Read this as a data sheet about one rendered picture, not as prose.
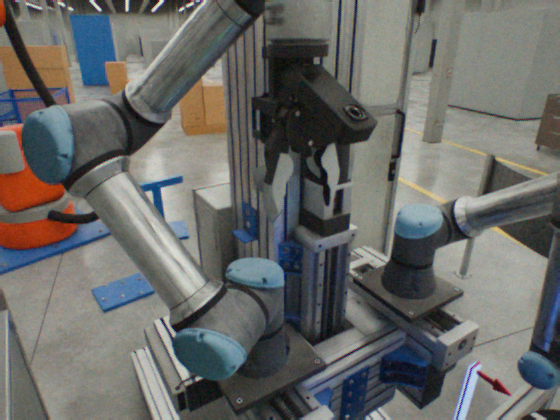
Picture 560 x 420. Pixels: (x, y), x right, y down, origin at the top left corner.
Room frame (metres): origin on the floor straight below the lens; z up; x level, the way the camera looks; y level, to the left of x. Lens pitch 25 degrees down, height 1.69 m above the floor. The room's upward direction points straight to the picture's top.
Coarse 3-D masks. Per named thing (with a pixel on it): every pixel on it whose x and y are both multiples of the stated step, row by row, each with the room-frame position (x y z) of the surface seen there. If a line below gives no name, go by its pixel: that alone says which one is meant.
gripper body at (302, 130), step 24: (264, 48) 0.51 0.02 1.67; (288, 48) 0.45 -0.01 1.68; (312, 48) 0.45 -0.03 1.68; (288, 72) 0.47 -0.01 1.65; (264, 96) 0.51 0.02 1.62; (288, 96) 0.47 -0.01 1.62; (264, 120) 0.49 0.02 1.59; (288, 120) 0.44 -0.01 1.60; (312, 120) 0.46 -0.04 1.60; (312, 144) 0.46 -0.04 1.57
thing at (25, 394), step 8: (16, 344) 0.83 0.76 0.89; (16, 352) 0.79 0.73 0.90; (16, 360) 0.76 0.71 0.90; (16, 368) 0.73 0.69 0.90; (24, 368) 0.81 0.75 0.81; (16, 376) 0.70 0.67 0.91; (24, 376) 0.78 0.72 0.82; (16, 384) 0.67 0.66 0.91; (24, 384) 0.75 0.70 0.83; (32, 384) 0.83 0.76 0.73; (16, 392) 0.65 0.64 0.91; (24, 392) 0.72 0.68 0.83; (32, 392) 0.80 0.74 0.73; (16, 400) 0.62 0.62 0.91; (24, 400) 0.69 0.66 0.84; (32, 400) 0.76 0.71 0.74; (16, 408) 0.60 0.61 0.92; (24, 408) 0.66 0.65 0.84; (32, 408) 0.73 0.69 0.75; (40, 408) 0.82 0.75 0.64; (16, 416) 0.58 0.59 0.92; (24, 416) 0.63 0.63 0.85; (32, 416) 0.70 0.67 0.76; (40, 416) 0.78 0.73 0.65
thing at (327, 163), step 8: (312, 152) 0.51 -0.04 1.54; (320, 152) 0.48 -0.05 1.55; (328, 152) 0.48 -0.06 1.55; (336, 152) 0.48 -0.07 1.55; (312, 160) 0.51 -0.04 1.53; (320, 160) 0.47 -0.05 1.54; (328, 160) 0.48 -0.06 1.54; (336, 160) 0.48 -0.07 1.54; (312, 168) 0.52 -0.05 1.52; (320, 168) 0.48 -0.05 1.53; (328, 168) 0.48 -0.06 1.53; (336, 168) 0.48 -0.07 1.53; (320, 176) 0.49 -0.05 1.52; (328, 176) 0.48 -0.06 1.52; (336, 176) 0.48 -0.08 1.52; (328, 184) 0.48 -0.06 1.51; (336, 184) 0.48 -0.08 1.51; (328, 192) 0.48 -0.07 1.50; (328, 200) 0.48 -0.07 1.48
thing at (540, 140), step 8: (552, 96) 6.11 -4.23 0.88; (552, 104) 6.08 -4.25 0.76; (544, 112) 6.16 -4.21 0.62; (552, 112) 6.05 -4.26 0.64; (544, 120) 6.12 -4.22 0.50; (552, 120) 6.01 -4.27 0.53; (544, 128) 6.09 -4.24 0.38; (552, 128) 5.98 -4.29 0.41; (536, 136) 6.18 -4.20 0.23; (544, 136) 6.06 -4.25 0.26; (552, 136) 5.95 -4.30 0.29; (536, 144) 6.14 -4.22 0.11; (544, 144) 6.03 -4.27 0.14; (552, 144) 5.92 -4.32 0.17
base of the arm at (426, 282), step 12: (396, 264) 0.89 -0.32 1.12; (408, 264) 0.87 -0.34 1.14; (432, 264) 0.89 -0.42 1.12; (384, 276) 0.91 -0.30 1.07; (396, 276) 0.88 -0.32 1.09; (408, 276) 0.86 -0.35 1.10; (420, 276) 0.86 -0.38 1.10; (432, 276) 0.88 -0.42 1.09; (396, 288) 0.87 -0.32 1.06; (408, 288) 0.86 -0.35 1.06; (420, 288) 0.85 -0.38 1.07; (432, 288) 0.86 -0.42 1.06
